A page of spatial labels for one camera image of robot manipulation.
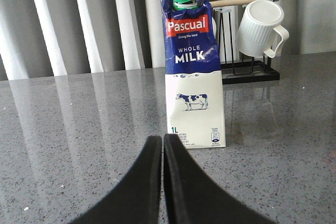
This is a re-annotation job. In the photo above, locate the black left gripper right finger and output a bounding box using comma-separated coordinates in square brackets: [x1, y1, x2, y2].
[164, 134, 273, 223]

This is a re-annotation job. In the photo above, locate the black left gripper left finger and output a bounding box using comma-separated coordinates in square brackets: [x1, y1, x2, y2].
[72, 136, 162, 223]

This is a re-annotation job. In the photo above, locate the blue white Pascual milk carton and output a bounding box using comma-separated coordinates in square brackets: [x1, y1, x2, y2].
[160, 0, 226, 148]

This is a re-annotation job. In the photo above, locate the white ribbed hanging mug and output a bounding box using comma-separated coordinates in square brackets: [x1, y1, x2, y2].
[236, 0, 289, 58]

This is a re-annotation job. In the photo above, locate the grey pleated curtain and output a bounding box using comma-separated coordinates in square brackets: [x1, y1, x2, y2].
[1, 0, 335, 80]

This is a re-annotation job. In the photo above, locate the black wire mug rack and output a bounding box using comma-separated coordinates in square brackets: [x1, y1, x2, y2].
[211, 0, 280, 84]

